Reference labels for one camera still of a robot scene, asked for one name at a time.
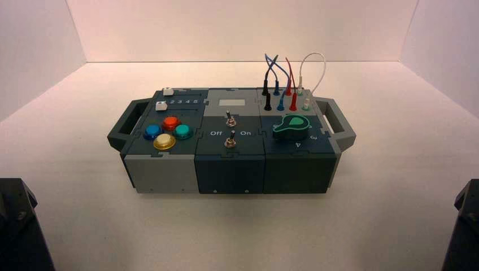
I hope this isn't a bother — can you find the dark teal grey task box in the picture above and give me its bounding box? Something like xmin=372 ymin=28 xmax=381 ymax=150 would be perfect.
xmin=107 ymin=87 xmax=356 ymax=195

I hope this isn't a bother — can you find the green black rotary knob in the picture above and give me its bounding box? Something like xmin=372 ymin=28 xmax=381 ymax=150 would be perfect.
xmin=272 ymin=114 xmax=312 ymax=142

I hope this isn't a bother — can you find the teal round push button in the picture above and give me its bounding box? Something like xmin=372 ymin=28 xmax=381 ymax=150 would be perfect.
xmin=172 ymin=124 xmax=194 ymax=141

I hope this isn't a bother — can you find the black jumper cable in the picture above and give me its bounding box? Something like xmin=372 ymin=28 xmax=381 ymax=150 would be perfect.
xmin=261 ymin=55 xmax=280 ymax=112

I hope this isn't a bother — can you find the blue jumper cable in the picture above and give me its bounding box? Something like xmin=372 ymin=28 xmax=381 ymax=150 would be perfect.
xmin=264 ymin=53 xmax=293 ymax=112

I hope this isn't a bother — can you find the red jumper cable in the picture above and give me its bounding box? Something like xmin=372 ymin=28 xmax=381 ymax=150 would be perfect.
xmin=285 ymin=56 xmax=299 ymax=112

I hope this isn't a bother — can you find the white jumper cable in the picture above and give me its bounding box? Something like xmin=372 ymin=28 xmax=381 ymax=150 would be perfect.
xmin=298 ymin=52 xmax=327 ymax=112

